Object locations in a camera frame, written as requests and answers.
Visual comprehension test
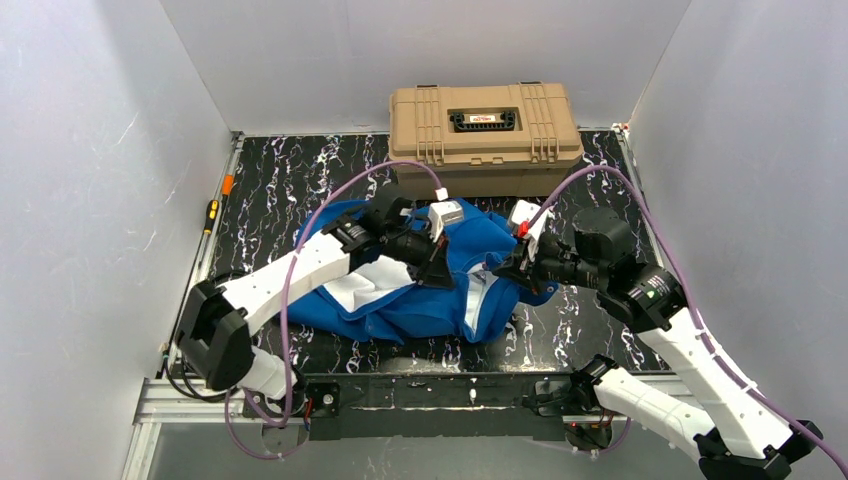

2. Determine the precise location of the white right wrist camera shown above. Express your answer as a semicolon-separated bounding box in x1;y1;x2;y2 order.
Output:
507;199;552;261

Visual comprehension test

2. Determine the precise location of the orange handled screwdriver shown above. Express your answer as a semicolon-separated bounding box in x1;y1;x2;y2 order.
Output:
221;174;234;197

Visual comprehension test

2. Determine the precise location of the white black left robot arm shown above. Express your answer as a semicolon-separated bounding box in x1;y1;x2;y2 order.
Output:
175;190;464;400

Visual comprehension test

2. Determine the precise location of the yellow black handled screwdriver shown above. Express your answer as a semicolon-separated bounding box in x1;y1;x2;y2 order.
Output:
203;199;220;235

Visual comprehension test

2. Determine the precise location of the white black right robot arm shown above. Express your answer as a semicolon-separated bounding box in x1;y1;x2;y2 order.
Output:
493;200;822;479

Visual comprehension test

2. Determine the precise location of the blue zip jacket white lining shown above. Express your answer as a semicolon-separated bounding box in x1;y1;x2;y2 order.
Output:
287;200;558;343

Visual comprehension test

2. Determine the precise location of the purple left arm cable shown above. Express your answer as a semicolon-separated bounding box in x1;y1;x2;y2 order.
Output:
223;160;450;462

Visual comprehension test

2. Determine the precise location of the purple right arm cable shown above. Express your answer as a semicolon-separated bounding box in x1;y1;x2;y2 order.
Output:
526;164;848;478

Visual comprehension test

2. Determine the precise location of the tan plastic toolbox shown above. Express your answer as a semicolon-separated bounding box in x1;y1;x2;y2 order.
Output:
389;82;584;200

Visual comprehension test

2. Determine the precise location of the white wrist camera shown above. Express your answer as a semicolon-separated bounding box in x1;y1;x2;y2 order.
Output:
427;200;464;242
507;199;552;261

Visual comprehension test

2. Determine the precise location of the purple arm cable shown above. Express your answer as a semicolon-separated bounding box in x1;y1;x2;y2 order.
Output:
526;164;848;478
223;160;450;462

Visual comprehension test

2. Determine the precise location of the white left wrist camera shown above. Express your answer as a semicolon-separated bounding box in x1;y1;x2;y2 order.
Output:
427;200;464;242

